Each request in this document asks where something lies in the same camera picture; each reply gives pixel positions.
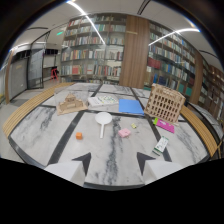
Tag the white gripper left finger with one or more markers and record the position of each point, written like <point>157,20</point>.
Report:
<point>68,169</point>

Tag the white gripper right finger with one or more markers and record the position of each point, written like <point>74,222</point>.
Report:
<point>156,168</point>

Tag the pink plug adapter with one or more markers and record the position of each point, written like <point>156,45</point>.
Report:
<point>124,132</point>

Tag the green white card packet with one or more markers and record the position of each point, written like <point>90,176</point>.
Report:
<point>160,145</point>

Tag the orange cube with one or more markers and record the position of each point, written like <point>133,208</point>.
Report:
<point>79,135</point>

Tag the magenta notebook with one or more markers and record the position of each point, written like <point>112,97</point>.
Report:
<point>164,125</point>

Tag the small yellow eraser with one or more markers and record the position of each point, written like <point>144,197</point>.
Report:
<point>133,125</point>

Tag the wooden slatted bench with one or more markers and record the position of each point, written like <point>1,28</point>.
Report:
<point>30,106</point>
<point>200,131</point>

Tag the white round hand fan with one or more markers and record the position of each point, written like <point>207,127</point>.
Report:
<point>102,120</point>

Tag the small wooden building model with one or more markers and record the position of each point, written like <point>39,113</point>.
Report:
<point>70,104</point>

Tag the large wooden lattice building model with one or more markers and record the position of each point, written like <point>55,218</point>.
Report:
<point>164,103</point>

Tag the blue folder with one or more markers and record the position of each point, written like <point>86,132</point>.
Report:
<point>130,107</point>

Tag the red chair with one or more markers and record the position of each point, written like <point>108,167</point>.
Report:
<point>54,73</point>

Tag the glass door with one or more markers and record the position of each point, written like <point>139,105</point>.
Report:
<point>35,68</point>

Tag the tall library bookshelf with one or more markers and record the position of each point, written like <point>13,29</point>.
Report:
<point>171,58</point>
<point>93,50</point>

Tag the wooden wall column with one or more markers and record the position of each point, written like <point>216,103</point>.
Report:
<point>135,51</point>

